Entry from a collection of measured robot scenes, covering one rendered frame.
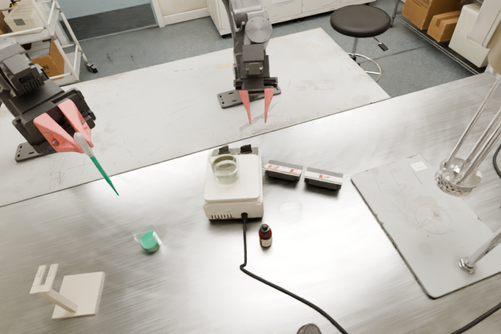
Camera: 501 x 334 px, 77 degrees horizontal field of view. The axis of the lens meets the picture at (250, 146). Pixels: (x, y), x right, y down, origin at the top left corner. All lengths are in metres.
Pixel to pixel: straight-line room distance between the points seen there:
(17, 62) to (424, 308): 0.77
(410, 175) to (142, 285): 0.65
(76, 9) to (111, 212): 2.94
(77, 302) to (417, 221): 0.71
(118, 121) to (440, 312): 0.93
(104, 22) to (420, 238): 3.35
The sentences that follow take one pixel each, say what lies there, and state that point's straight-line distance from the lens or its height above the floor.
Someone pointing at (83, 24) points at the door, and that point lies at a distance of 3.67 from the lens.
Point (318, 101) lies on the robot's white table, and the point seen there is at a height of 0.90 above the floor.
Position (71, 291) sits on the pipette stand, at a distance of 0.78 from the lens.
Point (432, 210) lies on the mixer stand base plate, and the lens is 0.81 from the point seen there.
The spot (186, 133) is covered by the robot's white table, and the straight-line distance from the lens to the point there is 0.94.
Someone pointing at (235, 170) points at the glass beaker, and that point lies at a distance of 0.66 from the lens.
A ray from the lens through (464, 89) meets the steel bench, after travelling 1.18.
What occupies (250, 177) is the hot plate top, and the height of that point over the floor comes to 0.99.
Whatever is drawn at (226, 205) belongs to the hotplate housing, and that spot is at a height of 0.97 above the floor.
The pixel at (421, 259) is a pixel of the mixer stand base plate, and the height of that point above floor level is 0.91.
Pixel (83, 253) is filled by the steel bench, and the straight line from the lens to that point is 0.82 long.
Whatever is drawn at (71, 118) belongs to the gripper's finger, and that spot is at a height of 1.25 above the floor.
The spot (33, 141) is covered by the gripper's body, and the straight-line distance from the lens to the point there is 0.59.
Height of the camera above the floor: 1.55
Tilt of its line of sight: 48 degrees down
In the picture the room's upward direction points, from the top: 6 degrees counter-clockwise
